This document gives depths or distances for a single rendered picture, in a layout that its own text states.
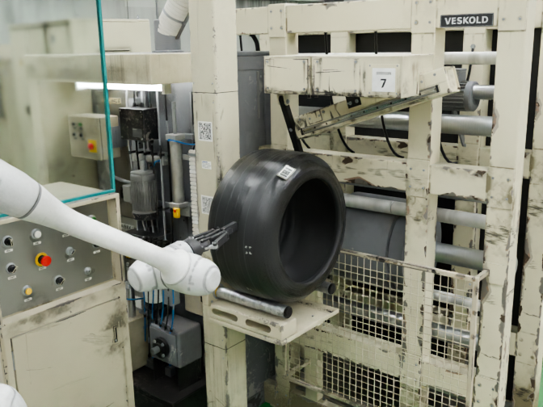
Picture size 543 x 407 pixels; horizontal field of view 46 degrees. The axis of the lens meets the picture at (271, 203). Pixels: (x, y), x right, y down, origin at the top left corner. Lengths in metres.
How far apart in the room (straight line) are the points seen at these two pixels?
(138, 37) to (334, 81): 3.53
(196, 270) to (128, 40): 4.10
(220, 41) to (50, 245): 0.98
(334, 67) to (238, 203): 0.62
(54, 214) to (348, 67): 1.19
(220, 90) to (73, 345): 1.12
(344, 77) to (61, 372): 1.53
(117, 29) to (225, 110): 3.30
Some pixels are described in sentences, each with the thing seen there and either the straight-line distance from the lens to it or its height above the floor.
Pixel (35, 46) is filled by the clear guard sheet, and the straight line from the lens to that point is 2.40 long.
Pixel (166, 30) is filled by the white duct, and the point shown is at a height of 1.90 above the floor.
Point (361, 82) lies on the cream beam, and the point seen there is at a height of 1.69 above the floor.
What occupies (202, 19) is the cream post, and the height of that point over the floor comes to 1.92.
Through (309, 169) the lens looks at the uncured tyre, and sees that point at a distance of 2.26.
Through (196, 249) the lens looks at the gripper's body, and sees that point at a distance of 1.99.
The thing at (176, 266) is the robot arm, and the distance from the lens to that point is 1.75.
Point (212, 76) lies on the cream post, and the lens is 2.41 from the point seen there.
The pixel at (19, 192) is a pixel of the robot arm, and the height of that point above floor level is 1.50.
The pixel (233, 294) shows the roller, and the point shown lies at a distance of 2.44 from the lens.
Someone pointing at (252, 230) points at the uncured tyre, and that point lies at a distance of 2.13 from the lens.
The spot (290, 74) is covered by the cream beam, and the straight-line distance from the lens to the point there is 2.50.
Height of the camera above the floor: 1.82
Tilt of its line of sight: 14 degrees down
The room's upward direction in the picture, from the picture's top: 1 degrees counter-clockwise
